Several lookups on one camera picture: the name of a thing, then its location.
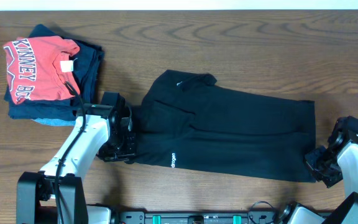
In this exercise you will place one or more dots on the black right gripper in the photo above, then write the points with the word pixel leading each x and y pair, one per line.
pixel 311 158

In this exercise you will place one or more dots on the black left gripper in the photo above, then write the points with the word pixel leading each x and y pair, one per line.
pixel 130 143

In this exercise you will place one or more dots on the black t-shirt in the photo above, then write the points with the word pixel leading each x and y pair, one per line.
pixel 186 121

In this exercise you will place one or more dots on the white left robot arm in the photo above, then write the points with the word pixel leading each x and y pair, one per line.
pixel 55 193

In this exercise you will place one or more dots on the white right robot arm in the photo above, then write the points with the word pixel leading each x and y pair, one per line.
pixel 343 142

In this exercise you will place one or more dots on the folded light blue garment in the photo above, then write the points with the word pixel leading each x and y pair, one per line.
pixel 54 122

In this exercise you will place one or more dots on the folded navy t-shirt stack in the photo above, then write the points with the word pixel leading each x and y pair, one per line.
pixel 85 71

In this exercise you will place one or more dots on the folded red printed t-shirt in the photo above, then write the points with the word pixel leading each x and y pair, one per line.
pixel 38 68

